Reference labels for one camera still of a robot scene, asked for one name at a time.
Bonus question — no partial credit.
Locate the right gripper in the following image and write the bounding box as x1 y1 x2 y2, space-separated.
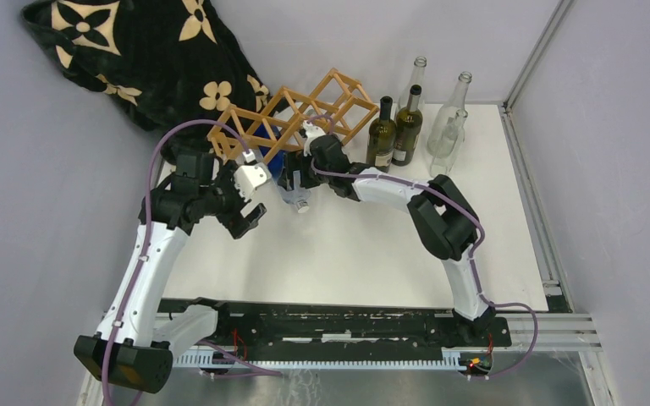
278 149 333 191

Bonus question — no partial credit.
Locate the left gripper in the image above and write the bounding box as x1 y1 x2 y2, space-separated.
199 161 267 239

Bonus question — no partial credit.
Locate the dark wine bottle red label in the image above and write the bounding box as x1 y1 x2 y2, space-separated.
366 96 396 173

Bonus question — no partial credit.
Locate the dark green wine bottle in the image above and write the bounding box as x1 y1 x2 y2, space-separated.
393 85 423 167

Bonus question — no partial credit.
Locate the clear bottle with black label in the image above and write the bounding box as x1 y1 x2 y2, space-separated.
395 56 427 113

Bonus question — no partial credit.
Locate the small clear bottle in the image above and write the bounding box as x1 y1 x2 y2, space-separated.
429 109 468 177

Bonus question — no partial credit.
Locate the tall clear glass bottle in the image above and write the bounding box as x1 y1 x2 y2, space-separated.
427 71 472 156

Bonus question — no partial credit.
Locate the blue glass bottle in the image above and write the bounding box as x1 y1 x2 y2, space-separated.
267 151 311 214

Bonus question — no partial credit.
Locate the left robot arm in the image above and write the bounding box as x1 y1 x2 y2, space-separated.
74 151 269 393

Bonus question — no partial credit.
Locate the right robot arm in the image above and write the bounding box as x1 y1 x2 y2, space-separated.
280 134 496 345

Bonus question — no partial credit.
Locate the wooden wine rack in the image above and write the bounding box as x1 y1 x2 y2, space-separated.
218 68 379 163

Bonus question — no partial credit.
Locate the black floral blanket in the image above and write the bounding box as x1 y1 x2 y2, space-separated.
20 1 270 131

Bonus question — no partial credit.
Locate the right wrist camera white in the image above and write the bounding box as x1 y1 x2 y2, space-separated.
302 121 327 156

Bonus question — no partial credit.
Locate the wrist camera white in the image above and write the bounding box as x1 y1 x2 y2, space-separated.
302 121 327 156
234 162 272 201

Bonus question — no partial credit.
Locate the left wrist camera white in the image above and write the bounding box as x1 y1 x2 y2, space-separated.
234 162 272 201

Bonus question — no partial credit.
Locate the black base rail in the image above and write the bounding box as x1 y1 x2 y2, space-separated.
193 298 512 364

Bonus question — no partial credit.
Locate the white cable duct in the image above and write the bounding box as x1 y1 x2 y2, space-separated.
174 348 466 372

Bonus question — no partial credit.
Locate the aluminium frame profile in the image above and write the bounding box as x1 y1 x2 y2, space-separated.
499 1 576 296

